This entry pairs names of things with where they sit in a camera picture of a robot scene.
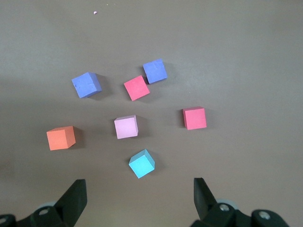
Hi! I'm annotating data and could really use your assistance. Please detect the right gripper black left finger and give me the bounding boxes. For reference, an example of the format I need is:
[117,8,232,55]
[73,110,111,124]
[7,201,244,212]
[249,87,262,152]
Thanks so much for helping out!
[30,179,88,227]

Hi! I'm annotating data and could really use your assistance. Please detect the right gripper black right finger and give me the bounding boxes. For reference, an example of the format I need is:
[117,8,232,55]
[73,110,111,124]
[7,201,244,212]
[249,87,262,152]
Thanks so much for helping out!
[190,177,237,227]

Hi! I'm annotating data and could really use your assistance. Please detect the orange foam cube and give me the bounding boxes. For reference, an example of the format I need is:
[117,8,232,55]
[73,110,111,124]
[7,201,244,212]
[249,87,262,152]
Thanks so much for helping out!
[46,125,77,151]

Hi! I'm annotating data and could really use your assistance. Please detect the pink foam cube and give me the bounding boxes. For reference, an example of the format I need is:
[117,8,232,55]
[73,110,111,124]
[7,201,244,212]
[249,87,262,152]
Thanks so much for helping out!
[114,114,139,140]

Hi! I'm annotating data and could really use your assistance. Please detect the purple foam cube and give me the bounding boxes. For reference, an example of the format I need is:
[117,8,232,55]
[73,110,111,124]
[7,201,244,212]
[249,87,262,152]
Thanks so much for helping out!
[142,59,168,85]
[71,72,103,99]

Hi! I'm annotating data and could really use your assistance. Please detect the cyan foam cube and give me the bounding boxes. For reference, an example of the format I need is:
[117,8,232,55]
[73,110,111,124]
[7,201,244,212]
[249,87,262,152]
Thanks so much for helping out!
[128,148,156,180]

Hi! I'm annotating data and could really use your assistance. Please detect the red foam cube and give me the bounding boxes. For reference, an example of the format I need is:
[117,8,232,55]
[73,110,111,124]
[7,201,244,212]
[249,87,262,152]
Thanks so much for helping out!
[182,106,207,131]
[123,75,151,102]

